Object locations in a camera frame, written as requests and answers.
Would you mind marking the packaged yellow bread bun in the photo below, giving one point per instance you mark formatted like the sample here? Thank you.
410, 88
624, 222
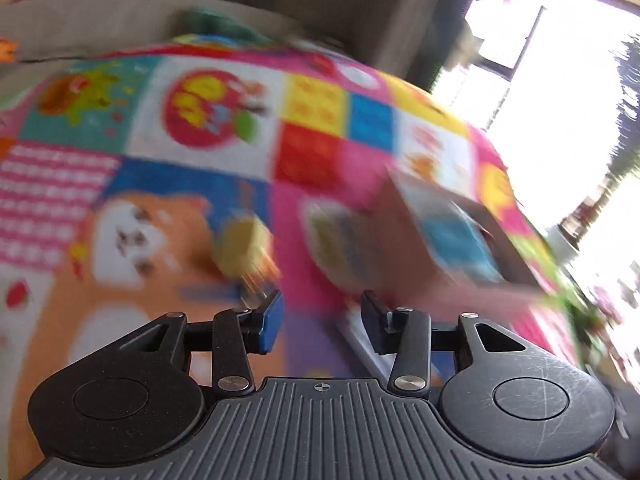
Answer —
245, 245

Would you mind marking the colourful cartoon play mat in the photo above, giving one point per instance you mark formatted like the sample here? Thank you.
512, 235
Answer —
60, 200

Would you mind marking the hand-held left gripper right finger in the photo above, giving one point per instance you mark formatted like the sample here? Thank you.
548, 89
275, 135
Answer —
376, 322

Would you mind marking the dark window frame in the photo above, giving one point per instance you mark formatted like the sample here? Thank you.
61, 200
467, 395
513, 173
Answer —
520, 35

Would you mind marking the grey curtain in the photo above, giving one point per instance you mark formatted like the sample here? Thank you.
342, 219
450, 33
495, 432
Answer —
415, 15

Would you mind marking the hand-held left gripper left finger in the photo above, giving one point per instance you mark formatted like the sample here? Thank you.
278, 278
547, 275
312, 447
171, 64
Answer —
270, 322

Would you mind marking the pink cardboard box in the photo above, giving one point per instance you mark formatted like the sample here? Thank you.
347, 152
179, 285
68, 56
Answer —
450, 240

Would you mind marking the teal cloth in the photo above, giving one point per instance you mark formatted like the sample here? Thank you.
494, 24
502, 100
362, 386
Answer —
225, 22

